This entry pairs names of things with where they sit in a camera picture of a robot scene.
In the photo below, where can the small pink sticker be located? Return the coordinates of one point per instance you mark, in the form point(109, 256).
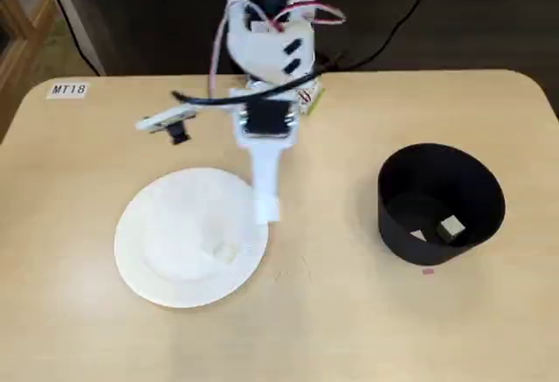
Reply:
point(428, 272)

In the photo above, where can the black pot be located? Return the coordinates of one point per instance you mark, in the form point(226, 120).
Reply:
point(436, 253)

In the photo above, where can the wooden shelf frame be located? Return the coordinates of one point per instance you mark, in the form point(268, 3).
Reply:
point(26, 56)

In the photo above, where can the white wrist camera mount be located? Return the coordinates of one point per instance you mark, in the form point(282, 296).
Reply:
point(161, 119)

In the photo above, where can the grey metal post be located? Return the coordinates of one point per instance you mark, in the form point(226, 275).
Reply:
point(73, 10)

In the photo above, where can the green tape strip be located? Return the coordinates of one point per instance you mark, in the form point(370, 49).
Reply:
point(319, 102)

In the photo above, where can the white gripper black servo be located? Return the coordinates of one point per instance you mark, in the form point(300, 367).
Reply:
point(265, 123)

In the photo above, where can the white paper plate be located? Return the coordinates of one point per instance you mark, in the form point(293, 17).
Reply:
point(183, 281)

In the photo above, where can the white MT18 label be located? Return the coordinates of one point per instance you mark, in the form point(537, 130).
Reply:
point(67, 90)

